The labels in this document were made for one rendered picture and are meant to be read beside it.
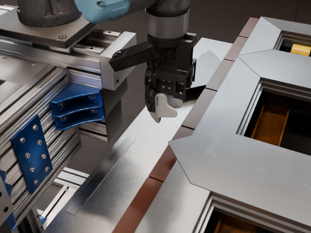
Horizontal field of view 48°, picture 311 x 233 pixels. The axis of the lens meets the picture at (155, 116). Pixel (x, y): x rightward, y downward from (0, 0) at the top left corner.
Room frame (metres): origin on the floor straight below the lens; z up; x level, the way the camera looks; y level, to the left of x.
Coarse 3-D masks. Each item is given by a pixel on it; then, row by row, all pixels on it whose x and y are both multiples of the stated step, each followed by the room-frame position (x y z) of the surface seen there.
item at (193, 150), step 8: (192, 136) 0.58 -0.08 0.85; (200, 136) 0.58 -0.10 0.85; (208, 136) 0.58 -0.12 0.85; (184, 144) 0.55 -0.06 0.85; (192, 144) 0.55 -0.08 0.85; (200, 144) 0.55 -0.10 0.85; (208, 144) 0.55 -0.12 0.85; (176, 152) 0.53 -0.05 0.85; (184, 152) 0.53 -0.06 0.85; (192, 152) 0.53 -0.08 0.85; (200, 152) 0.53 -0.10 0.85; (184, 160) 0.50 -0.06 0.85; (192, 160) 0.50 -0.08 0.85; (200, 160) 0.50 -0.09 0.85; (184, 168) 0.48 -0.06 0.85; (192, 168) 0.48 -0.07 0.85; (192, 176) 0.46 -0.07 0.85
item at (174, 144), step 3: (180, 138) 0.57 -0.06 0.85; (183, 138) 0.57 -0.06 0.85; (168, 141) 0.56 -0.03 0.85; (171, 141) 0.56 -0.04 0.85; (174, 141) 0.56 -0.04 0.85; (177, 141) 0.56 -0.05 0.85; (180, 141) 0.56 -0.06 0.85; (171, 144) 0.55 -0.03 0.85; (174, 144) 0.55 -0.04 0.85; (177, 144) 0.55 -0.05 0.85; (180, 144) 0.55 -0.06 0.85; (171, 147) 0.54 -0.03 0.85; (174, 147) 0.54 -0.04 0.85; (177, 147) 0.54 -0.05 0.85; (174, 150) 0.53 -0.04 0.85; (177, 150) 0.53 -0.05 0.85; (174, 153) 0.52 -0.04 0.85
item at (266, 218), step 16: (288, 32) 1.12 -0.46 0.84; (272, 80) 0.81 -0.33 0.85; (256, 96) 0.76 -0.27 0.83; (288, 96) 0.78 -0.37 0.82; (304, 96) 0.77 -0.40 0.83; (240, 128) 0.62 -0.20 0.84; (208, 208) 0.39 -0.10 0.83; (224, 208) 0.40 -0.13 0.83; (240, 208) 0.39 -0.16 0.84; (256, 208) 0.39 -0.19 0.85; (256, 224) 0.37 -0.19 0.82; (272, 224) 0.37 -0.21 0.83; (288, 224) 0.36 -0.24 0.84
